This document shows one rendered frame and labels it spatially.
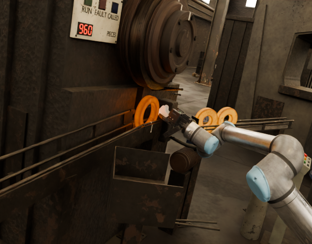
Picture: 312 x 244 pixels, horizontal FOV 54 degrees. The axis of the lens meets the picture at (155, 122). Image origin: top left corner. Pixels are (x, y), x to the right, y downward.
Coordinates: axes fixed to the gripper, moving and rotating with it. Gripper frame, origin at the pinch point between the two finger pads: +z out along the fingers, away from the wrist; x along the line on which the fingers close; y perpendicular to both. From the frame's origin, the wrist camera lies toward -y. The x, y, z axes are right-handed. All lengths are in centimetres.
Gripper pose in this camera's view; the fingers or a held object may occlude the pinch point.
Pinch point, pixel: (156, 110)
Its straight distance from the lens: 166.3
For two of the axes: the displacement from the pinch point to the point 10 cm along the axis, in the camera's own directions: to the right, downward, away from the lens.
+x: -4.8, 1.4, -8.7
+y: 4.4, -8.2, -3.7
